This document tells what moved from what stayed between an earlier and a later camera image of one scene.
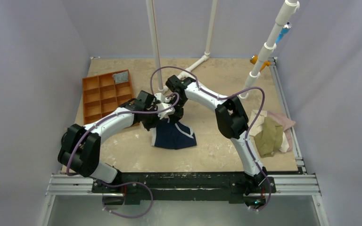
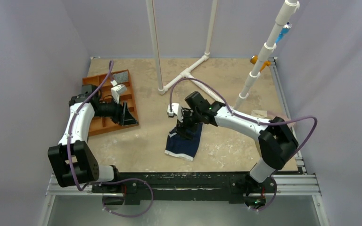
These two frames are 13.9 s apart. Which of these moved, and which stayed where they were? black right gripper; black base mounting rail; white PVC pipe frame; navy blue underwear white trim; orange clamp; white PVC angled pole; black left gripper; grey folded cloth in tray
Moved: navy blue underwear white trim; black left gripper; black right gripper
Stayed: white PVC pipe frame; orange clamp; black base mounting rail; white PVC angled pole; grey folded cloth in tray
